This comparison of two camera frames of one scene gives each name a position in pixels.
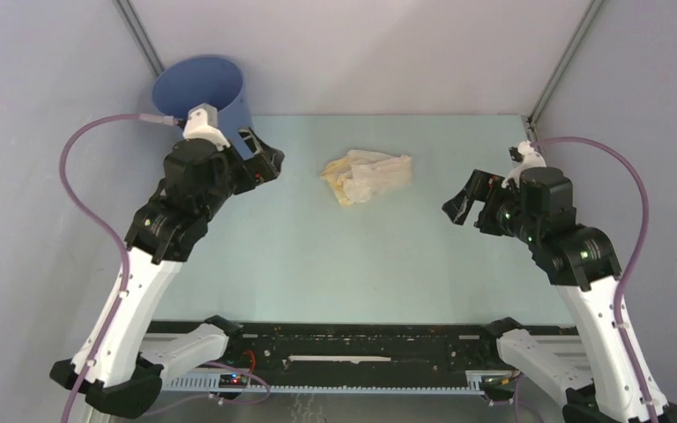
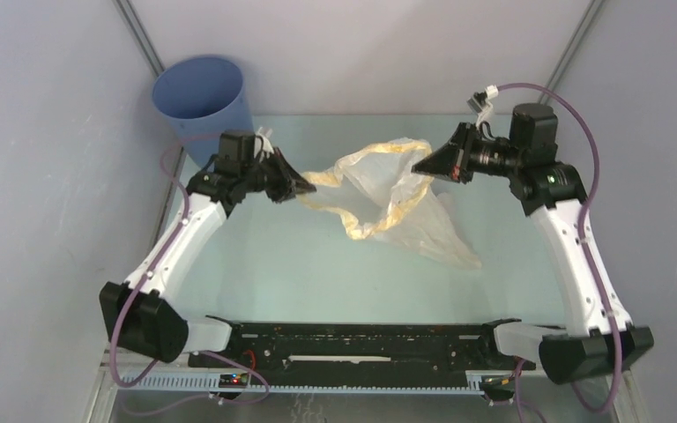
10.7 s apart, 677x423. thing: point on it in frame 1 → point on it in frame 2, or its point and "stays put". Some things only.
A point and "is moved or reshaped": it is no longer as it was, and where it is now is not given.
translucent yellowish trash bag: [360, 174] is moved or reshaped
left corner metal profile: [139, 34] stays put
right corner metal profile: [563, 63] stays put
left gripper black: [263, 167] → [290, 183]
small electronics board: [233, 381] stays put
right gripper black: [482, 186] → [445, 161]
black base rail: [364, 347] stays put
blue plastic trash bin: [193, 81] stays put
